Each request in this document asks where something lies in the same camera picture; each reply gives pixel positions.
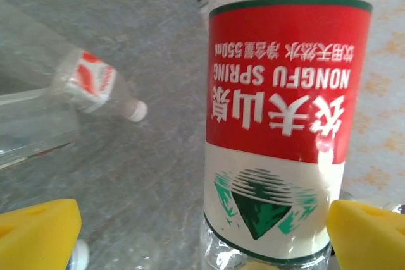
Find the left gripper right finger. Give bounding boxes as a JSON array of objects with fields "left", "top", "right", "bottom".
[{"left": 327, "top": 199, "right": 405, "bottom": 270}]

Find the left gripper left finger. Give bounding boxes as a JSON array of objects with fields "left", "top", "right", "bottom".
[{"left": 0, "top": 198, "right": 82, "bottom": 270}]

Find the clear bottle blue label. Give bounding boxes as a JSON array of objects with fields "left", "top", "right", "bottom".
[{"left": 68, "top": 233, "right": 165, "bottom": 270}]

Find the clear bottle green cap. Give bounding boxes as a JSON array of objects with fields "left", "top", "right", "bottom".
[{"left": 0, "top": 88, "right": 80, "bottom": 169}]

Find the red Nongfu Spring label bottle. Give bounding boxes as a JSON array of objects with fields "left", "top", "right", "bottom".
[{"left": 198, "top": 0, "right": 380, "bottom": 270}]

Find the red-and-white label clear bottle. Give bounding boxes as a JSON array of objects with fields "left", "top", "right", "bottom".
[{"left": 50, "top": 49, "right": 149, "bottom": 123}]

